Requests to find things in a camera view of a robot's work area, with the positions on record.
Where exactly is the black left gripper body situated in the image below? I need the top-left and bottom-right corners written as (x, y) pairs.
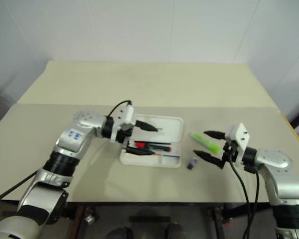
top-left (116, 124), bottom-right (138, 153)

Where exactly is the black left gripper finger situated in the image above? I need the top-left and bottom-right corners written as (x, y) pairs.
top-left (126, 146), bottom-right (155, 157)
top-left (136, 120), bottom-right (158, 132)

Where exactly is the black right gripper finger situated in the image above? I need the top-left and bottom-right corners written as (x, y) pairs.
top-left (203, 130), bottom-right (226, 140)
top-left (193, 149), bottom-right (222, 168)

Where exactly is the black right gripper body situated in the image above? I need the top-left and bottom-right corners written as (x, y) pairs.
top-left (219, 139), bottom-right (240, 170)

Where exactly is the red marker with black cap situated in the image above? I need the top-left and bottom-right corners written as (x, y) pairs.
top-left (134, 141), bottom-right (173, 153)

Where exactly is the green highlighter marker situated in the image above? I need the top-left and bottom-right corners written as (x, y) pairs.
top-left (188, 132), bottom-right (221, 154)

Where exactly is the white open pencil case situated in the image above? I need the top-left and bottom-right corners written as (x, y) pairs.
top-left (119, 114), bottom-right (185, 168)

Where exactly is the small purple eraser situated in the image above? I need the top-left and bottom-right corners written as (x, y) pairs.
top-left (187, 157), bottom-right (199, 170)

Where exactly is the thin blue and red pen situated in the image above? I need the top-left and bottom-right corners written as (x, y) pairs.
top-left (149, 152), bottom-right (180, 159)

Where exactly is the silver clamp under table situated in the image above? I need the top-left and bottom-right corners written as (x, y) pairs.
top-left (84, 213), bottom-right (96, 226)

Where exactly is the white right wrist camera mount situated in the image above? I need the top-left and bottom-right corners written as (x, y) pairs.
top-left (225, 122), bottom-right (251, 167)

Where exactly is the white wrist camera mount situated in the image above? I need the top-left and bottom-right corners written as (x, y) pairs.
top-left (110, 104), bottom-right (137, 144)
top-left (225, 122), bottom-right (251, 167)

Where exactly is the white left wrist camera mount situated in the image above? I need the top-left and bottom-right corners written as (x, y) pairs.
top-left (110, 104), bottom-right (137, 144)

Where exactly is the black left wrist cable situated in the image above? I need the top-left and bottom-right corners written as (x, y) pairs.
top-left (106, 100), bottom-right (133, 119)

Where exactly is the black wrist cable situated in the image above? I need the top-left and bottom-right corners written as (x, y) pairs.
top-left (106, 100), bottom-right (133, 119)
top-left (228, 149), bottom-right (250, 239)
top-left (248, 167), bottom-right (261, 239)

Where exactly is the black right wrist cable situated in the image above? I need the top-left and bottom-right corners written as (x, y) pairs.
top-left (228, 149), bottom-right (250, 239)
top-left (248, 167), bottom-right (261, 239)

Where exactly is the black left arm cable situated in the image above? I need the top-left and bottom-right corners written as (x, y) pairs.
top-left (0, 171), bottom-right (38, 202)

